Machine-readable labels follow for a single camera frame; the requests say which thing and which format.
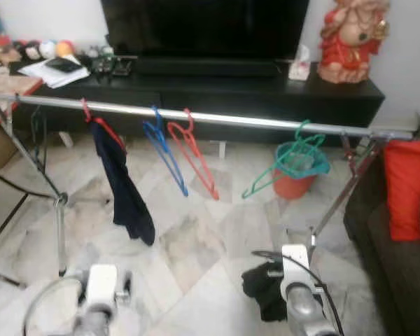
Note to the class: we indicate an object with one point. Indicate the black garment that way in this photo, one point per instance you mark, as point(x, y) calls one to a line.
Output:
point(262, 294)

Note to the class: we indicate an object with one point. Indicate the blue plastic hanger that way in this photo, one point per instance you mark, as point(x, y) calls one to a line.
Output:
point(185, 192)

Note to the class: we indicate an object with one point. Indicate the green plastic hanger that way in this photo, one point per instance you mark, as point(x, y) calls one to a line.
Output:
point(246, 194)

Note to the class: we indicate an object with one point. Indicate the red plastic hanger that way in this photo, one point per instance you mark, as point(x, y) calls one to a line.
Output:
point(215, 197)
point(85, 110)

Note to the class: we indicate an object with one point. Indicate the red cushion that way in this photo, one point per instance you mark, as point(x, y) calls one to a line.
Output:
point(406, 189)

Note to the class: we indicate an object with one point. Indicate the dark grey fabric sofa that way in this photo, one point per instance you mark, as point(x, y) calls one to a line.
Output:
point(385, 280)

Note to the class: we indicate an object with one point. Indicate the orange bin with teal liner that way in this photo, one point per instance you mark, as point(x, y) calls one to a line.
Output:
point(294, 187)

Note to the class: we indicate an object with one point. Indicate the red laughing figurine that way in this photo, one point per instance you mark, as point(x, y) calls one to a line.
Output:
point(351, 49)

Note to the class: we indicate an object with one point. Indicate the white tissue box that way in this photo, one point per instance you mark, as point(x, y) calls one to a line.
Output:
point(299, 68)

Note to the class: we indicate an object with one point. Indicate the black television console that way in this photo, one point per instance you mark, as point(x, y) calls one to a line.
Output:
point(266, 94)

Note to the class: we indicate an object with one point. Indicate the silver metal clothes rack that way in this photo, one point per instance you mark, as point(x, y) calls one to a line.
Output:
point(231, 118)

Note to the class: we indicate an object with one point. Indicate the black soundbar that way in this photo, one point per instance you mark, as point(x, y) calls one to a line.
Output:
point(206, 67)

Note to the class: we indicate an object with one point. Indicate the black flat television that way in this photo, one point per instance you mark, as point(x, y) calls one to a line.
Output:
point(203, 28)

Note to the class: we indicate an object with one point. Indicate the navy blue garment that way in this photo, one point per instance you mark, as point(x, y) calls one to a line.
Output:
point(126, 196)

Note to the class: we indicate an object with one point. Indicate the black wallet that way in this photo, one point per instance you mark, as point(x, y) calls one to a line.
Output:
point(63, 65)

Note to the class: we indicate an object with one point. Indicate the orange plush ball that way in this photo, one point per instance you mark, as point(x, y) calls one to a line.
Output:
point(65, 48)

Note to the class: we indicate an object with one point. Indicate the white plush ball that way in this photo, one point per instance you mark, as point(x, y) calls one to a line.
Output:
point(47, 49)

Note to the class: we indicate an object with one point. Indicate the white paper stack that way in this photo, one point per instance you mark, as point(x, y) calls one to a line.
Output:
point(38, 75)

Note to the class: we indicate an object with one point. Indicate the dark plush toy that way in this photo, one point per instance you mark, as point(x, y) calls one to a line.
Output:
point(28, 51)

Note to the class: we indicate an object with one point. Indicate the folding table with red edge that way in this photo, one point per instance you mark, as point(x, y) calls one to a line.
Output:
point(7, 84)

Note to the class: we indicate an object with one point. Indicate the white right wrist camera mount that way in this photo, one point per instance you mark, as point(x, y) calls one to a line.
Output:
point(296, 266)

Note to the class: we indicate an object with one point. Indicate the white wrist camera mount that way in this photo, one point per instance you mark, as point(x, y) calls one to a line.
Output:
point(296, 266)
point(101, 287)

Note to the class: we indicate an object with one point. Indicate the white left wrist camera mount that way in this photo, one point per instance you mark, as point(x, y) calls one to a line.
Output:
point(101, 287)

